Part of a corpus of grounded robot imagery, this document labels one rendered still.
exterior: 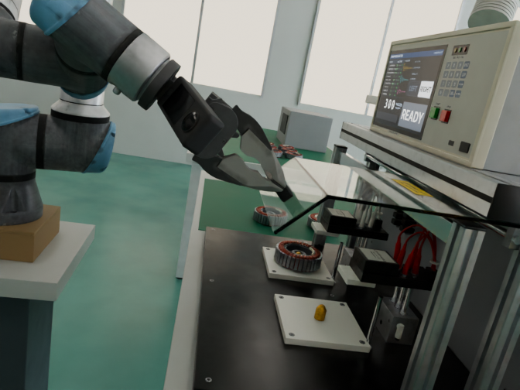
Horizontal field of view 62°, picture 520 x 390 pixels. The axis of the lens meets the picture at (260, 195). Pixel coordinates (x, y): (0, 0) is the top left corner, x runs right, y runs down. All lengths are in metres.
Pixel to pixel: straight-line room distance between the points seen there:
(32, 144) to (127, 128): 4.63
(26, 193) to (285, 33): 4.73
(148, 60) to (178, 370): 0.44
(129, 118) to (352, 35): 2.87
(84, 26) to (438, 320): 0.57
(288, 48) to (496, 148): 4.86
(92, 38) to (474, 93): 0.54
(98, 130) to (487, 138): 0.72
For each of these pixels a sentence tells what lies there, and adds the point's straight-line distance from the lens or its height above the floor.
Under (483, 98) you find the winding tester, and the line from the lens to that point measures 0.72.
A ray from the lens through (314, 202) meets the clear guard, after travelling 0.53.
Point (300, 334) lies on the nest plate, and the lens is 0.78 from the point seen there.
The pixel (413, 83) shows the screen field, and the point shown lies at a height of 1.23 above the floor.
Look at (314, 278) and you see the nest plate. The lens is 0.99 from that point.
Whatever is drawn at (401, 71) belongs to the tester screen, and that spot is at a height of 1.25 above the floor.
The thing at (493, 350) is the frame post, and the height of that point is 0.88.
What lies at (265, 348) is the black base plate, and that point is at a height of 0.77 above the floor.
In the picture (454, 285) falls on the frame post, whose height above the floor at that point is 0.97.
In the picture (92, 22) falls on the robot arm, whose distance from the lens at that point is 0.55.
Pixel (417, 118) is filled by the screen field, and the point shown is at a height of 1.17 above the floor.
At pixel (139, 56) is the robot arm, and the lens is 0.54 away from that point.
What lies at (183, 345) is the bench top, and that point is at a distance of 0.75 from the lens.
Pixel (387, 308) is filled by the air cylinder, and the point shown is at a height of 0.82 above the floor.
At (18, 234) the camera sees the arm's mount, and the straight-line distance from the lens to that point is 0.98.
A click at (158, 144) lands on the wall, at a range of 5.54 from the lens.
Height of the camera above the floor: 1.18
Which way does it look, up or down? 15 degrees down
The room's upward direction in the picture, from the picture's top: 11 degrees clockwise
